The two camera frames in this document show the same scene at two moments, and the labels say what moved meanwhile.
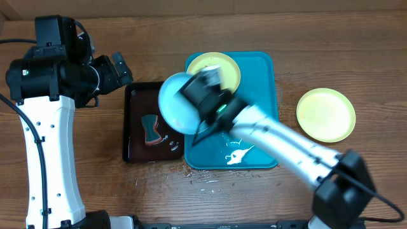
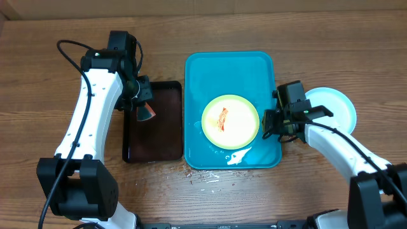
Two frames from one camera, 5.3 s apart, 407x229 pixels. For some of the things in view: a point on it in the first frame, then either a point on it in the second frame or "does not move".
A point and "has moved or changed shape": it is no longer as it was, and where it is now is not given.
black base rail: (302, 224) does not move
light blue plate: (179, 112) to (344, 117)
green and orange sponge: (151, 136) to (144, 113)
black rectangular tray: (141, 98) does not move
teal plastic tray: (225, 150) does not move
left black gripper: (112, 80) to (146, 95)
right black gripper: (203, 118) to (269, 126)
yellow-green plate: (230, 73) has moved or changed shape
